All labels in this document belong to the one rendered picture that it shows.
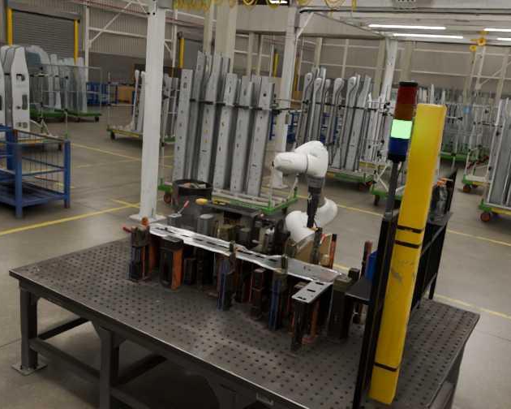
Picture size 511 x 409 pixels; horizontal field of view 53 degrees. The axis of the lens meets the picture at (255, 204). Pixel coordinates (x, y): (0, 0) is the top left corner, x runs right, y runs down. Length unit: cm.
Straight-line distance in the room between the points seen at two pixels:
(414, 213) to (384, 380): 76
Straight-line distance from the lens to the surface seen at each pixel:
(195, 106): 804
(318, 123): 1108
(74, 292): 328
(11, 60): 1182
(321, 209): 372
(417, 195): 216
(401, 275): 225
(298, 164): 274
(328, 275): 294
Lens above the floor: 205
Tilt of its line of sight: 14 degrees down
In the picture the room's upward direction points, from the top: 6 degrees clockwise
